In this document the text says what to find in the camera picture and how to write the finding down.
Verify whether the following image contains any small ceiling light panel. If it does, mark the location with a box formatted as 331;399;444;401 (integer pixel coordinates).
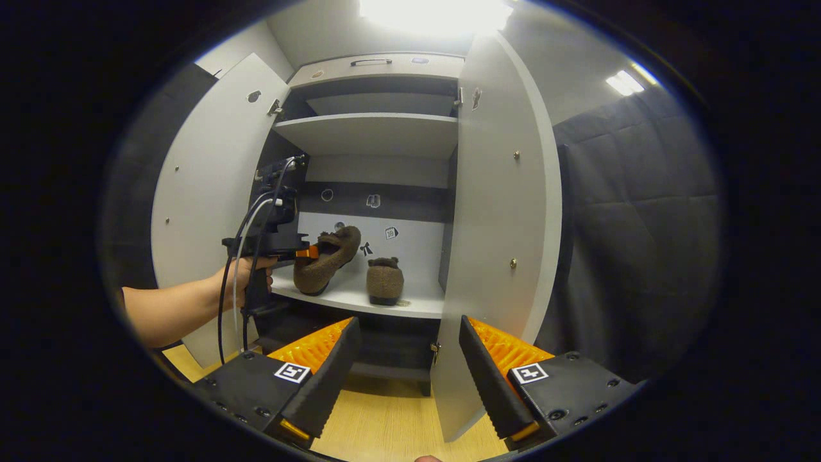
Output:
606;61;661;97

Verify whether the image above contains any black backdrop cloth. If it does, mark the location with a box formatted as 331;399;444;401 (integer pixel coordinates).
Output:
103;61;722;386

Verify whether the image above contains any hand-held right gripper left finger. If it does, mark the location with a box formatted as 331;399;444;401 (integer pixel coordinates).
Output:
192;316;362;450

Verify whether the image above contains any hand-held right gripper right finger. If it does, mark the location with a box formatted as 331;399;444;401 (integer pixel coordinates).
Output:
459;314;642;452

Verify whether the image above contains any large ceiling light panel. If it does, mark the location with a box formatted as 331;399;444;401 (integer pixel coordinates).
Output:
359;0;514;36

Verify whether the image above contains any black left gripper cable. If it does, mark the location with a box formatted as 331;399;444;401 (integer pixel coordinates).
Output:
217;157;302;366

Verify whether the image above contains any brown fuzzy shoe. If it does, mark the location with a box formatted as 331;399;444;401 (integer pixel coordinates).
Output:
294;226;362;296
367;257;405;306

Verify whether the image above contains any grey cabinet door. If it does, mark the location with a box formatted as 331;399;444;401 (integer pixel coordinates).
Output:
151;53;291;368
431;32;563;443

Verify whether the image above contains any grey cabinet drawer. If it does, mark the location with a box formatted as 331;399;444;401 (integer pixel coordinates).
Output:
289;53;466;89

